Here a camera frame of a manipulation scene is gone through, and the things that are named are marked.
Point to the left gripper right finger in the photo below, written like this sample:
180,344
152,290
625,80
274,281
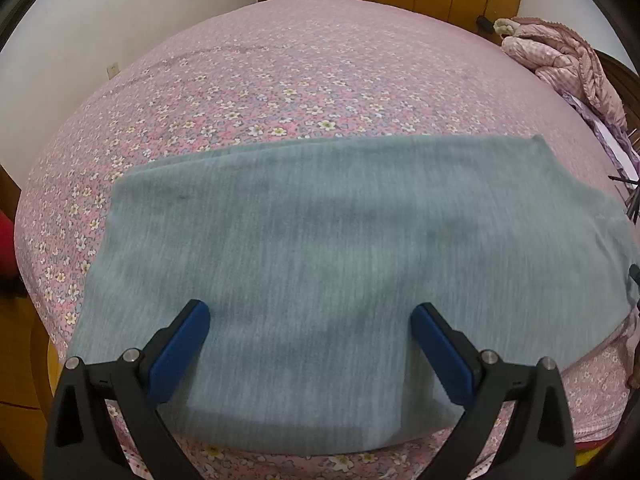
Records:
538,442

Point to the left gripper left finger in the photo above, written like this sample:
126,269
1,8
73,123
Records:
81,440

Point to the grey knit pants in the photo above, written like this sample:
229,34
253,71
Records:
311,256

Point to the white wall socket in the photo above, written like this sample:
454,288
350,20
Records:
112,70

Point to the red object on shelf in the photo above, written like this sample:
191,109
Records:
8,264

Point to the wooden bedside cabinet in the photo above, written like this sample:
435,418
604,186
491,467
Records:
26,394

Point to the black tripod stand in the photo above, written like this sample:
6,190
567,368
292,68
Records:
633,200

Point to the pink crumpled blanket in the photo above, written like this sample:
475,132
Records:
559,56

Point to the pink floral bed sheet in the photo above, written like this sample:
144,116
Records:
275,70

